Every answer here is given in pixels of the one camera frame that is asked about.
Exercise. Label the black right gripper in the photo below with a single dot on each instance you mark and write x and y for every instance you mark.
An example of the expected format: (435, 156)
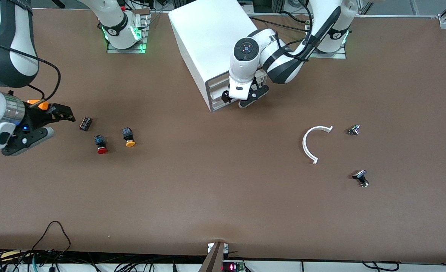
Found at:
(37, 116)

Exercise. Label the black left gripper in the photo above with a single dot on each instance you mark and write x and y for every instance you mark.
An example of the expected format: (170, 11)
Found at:
(225, 97)

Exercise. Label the white drawer with dividers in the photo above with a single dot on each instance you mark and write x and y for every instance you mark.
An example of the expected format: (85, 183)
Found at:
(218, 85)

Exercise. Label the red mushroom push button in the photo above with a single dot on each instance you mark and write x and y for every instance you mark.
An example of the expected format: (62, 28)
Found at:
(101, 146)

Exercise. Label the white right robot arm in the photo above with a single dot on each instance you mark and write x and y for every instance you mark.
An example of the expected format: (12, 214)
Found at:
(15, 45)

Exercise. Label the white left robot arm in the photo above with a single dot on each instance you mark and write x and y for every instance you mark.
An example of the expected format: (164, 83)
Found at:
(323, 22)

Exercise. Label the white drawer cabinet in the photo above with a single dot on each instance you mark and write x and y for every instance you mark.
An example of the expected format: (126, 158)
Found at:
(208, 34)

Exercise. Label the yellow mushroom push button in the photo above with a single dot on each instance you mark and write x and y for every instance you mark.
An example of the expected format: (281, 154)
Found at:
(129, 138)

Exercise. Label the black contact block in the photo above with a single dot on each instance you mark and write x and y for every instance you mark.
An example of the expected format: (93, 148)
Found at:
(85, 124)

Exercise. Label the white semicircular pipe clamp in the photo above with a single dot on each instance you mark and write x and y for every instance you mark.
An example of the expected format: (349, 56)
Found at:
(305, 145)

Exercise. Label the chrome tee fitting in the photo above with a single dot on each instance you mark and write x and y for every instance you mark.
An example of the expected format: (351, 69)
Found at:
(353, 130)

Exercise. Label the device with red display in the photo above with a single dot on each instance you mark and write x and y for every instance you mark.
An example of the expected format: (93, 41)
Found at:
(229, 267)

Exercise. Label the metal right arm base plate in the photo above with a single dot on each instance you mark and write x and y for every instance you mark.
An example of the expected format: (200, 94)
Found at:
(126, 50)

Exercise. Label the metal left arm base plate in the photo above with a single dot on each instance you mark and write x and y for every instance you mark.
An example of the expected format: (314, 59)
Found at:
(336, 55)

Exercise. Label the lower metal key switch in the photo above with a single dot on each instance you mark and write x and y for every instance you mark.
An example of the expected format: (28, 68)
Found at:
(360, 176)

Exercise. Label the brown camera post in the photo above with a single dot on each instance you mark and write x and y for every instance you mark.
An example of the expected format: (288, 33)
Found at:
(213, 260)

